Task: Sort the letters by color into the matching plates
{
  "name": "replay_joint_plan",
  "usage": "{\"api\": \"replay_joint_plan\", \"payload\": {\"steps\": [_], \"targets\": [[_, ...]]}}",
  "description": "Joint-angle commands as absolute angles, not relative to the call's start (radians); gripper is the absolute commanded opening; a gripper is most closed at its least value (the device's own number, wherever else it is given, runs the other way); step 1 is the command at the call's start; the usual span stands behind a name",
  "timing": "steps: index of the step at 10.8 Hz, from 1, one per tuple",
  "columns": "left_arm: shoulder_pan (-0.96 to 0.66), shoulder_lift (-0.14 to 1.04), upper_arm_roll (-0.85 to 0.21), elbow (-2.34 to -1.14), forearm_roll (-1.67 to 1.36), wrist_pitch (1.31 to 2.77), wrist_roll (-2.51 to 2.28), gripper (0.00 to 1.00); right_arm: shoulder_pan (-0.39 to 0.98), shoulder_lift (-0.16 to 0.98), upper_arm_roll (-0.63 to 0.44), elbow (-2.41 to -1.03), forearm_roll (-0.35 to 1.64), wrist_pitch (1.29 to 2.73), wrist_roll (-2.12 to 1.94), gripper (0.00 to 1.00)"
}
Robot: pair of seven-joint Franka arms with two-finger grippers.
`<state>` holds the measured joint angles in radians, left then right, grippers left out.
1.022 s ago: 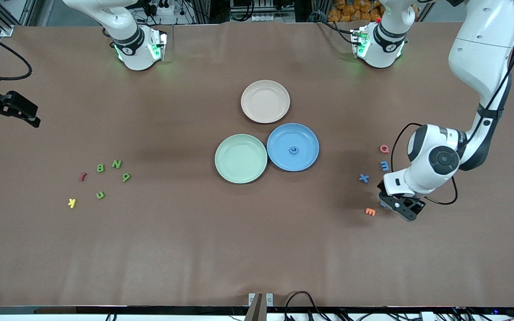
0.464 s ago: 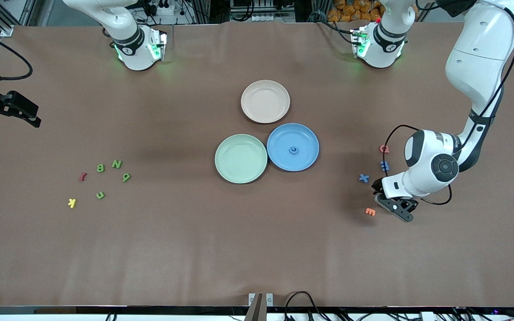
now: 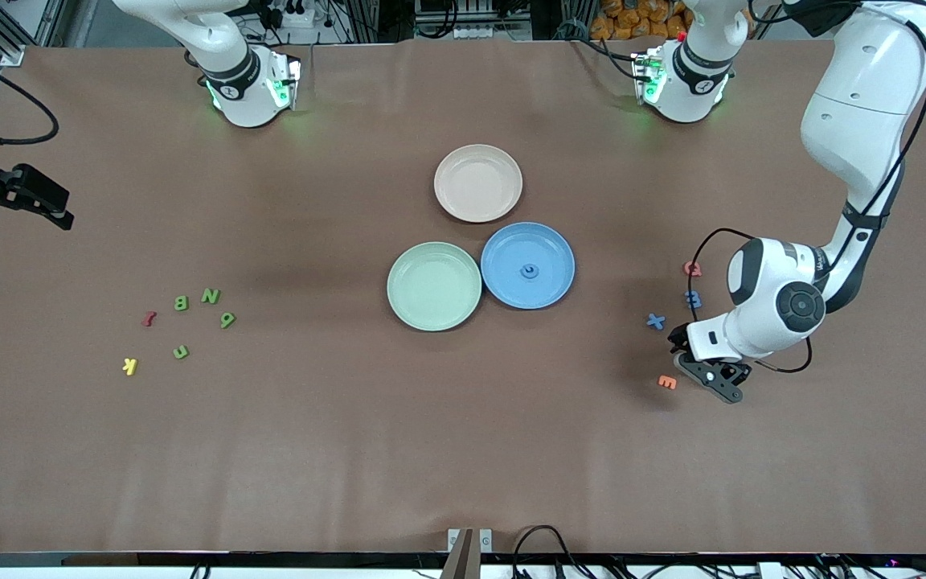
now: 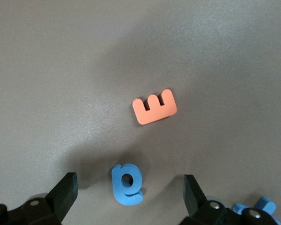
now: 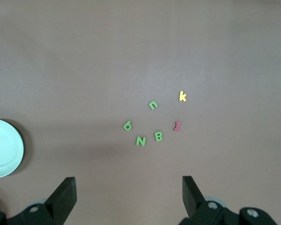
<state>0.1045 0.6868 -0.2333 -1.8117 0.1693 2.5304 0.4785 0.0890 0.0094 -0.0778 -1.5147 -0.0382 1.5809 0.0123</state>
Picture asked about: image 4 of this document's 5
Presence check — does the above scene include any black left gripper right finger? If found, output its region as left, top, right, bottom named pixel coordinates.
left=183, top=174, right=281, bottom=225

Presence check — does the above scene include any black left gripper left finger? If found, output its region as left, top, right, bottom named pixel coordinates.
left=0, top=172, right=78, bottom=225

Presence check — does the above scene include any blue foam letter a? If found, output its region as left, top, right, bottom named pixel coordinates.
left=111, top=163, right=145, bottom=207

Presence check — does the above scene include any blue foam letter X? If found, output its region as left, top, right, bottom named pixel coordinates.
left=231, top=196, right=281, bottom=225

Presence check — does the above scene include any orange foam letter E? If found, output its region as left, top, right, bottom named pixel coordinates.
left=132, top=88, right=178, bottom=126

